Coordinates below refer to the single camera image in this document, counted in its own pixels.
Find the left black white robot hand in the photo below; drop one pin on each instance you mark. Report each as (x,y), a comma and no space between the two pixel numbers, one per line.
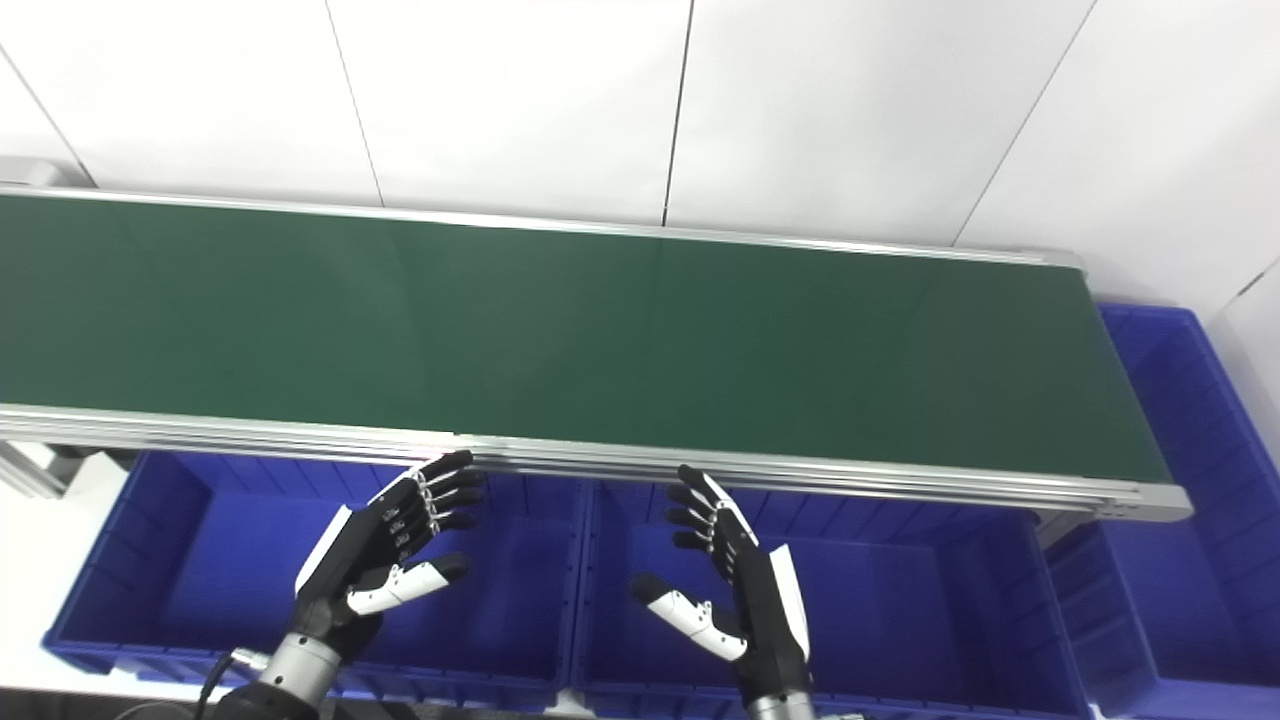
(370,545)

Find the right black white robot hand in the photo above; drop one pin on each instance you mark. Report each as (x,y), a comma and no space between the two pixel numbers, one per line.
(760,610)

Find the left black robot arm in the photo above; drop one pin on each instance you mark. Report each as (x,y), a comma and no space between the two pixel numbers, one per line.
(295,675)

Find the green conveyor belt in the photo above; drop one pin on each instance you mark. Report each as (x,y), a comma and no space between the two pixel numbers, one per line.
(800,478)
(560,340)

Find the blue plastic bin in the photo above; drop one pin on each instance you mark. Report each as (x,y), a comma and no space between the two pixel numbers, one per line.
(220,580)
(900,610)
(1200,560)

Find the aluminium conveyor leg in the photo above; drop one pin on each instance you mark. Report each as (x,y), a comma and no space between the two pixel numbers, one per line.
(25,470)

